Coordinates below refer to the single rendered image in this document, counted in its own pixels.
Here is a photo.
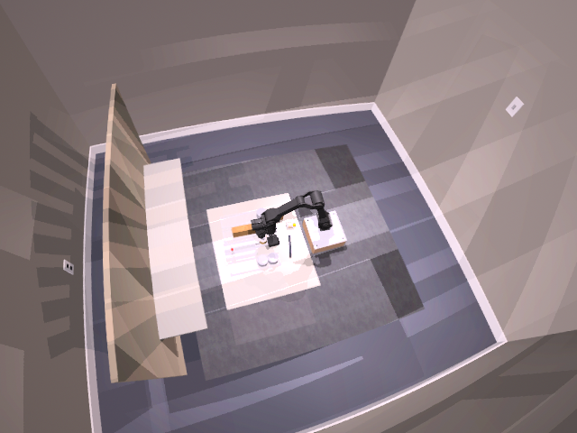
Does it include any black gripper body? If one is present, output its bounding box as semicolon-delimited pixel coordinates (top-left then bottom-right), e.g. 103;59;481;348
265;226;279;247

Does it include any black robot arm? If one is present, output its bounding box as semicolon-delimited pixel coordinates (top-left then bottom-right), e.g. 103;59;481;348
251;190;334;239

